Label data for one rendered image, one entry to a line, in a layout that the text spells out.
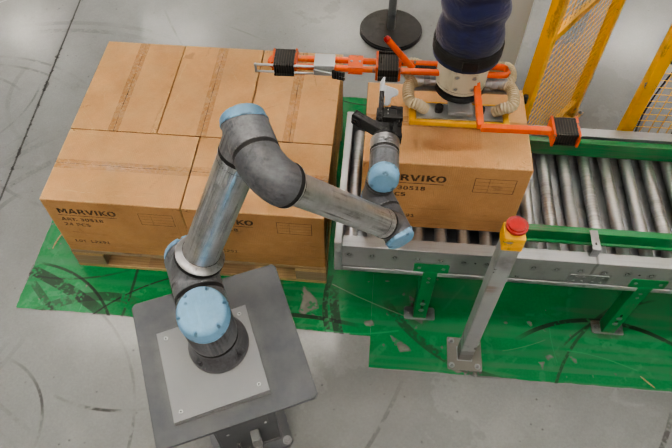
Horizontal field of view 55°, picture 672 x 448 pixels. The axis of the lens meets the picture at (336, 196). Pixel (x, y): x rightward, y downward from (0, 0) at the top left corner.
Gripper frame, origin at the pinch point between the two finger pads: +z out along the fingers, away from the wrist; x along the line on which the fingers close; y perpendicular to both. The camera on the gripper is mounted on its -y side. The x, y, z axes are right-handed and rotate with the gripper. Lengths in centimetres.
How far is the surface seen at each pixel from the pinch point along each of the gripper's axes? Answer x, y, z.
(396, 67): 1.9, 5.0, 11.0
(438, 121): -10.6, 20.6, -0.3
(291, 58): 1.8, -30.3, 12.1
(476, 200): -46, 40, -6
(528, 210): -65, 66, 6
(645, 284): -73, 111, -20
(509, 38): -61, 66, 109
